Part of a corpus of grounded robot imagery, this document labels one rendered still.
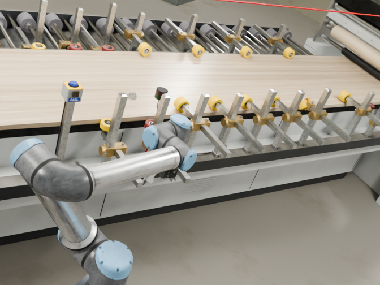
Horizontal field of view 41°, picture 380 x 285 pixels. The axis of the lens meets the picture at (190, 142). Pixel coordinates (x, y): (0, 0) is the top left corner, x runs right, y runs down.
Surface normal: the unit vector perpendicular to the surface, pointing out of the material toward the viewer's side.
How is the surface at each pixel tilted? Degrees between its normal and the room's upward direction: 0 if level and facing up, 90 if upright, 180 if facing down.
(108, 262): 5
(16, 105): 0
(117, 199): 90
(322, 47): 90
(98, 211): 90
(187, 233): 0
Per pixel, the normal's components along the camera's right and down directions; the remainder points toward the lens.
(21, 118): 0.29, -0.80
